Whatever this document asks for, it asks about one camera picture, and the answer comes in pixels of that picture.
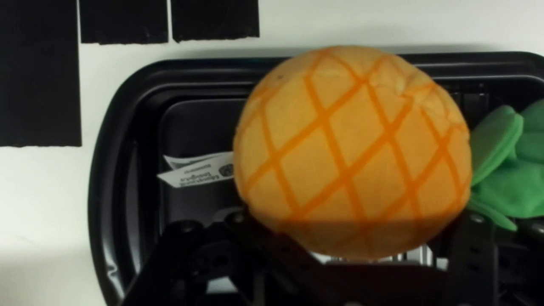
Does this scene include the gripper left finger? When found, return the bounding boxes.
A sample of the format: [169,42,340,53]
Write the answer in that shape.
[122,210,330,306]

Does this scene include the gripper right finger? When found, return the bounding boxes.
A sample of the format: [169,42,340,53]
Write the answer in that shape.
[448,212,544,306]

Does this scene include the plush pineapple toy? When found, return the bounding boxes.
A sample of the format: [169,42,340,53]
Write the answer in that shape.
[233,45,544,261]

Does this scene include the white paper tag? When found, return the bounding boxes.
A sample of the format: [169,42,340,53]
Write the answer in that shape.
[156,151,235,188]

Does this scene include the black plastic tray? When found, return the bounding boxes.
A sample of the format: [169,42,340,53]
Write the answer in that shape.
[87,51,544,306]

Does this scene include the large black tape strip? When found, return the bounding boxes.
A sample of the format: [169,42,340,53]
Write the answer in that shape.
[0,0,82,148]

